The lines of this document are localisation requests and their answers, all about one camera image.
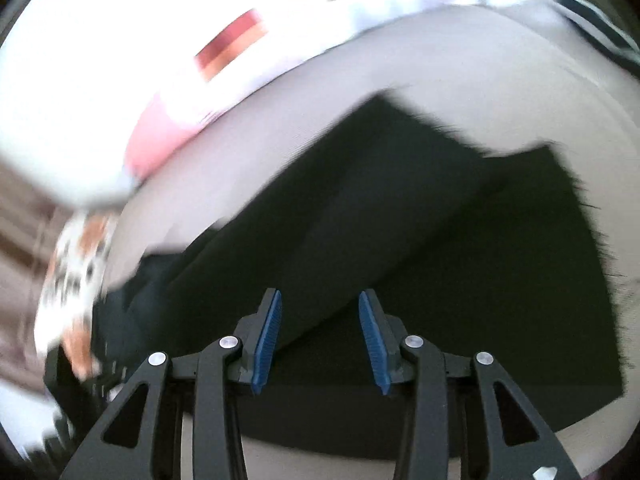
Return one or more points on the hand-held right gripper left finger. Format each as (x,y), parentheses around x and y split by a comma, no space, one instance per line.
(267,340)

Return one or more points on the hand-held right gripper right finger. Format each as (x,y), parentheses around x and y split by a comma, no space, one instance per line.
(372,340)

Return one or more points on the black pants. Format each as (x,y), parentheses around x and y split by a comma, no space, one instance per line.
(400,210)

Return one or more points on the orange white patterned cloth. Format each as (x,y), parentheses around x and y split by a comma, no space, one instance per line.
(80,260)

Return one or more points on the pink checkered pillow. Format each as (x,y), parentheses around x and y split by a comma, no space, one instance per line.
(155,145)

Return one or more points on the grey bed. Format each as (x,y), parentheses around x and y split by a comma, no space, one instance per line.
(450,50)

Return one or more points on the dark striped garment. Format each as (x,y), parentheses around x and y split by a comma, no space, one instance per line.
(600,30)

